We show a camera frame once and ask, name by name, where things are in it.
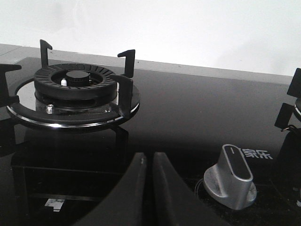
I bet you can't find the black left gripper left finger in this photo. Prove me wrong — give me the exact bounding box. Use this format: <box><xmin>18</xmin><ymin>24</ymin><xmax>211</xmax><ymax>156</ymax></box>
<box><xmin>75</xmin><ymin>153</ymin><xmax>147</xmax><ymax>226</ymax></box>

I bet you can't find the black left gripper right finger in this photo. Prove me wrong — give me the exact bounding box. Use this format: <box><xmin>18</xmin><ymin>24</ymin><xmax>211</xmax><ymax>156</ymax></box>
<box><xmin>152</xmin><ymin>153</ymin><xmax>229</xmax><ymax>226</ymax></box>

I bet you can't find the silver stove control knob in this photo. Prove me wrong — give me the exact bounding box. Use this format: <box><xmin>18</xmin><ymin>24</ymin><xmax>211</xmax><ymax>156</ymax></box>
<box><xmin>204</xmin><ymin>144</ymin><xmax>257</xmax><ymax>210</ymax></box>

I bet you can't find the black glass gas cooktop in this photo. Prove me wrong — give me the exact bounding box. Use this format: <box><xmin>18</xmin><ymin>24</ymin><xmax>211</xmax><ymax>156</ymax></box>
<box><xmin>0</xmin><ymin>57</ymin><xmax>301</xmax><ymax>226</ymax></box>

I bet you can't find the left black pan support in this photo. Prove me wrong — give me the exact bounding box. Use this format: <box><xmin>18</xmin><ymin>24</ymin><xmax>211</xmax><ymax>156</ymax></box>
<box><xmin>0</xmin><ymin>40</ymin><xmax>140</xmax><ymax>129</ymax></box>

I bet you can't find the black pan support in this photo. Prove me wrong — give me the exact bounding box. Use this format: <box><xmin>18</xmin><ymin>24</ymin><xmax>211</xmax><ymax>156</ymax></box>
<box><xmin>0</xmin><ymin>40</ymin><xmax>140</xmax><ymax>129</ymax></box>
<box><xmin>274</xmin><ymin>67</ymin><xmax>301</xmax><ymax>132</ymax></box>

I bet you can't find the left burner black head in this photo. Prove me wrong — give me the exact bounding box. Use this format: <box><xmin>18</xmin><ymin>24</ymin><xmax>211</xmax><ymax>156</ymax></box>
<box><xmin>34</xmin><ymin>64</ymin><xmax>117</xmax><ymax>109</ymax></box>

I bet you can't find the right black pan support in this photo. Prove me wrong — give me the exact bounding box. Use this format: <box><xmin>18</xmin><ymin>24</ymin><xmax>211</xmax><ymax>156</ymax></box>
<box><xmin>274</xmin><ymin>67</ymin><xmax>301</xmax><ymax>132</ymax></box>

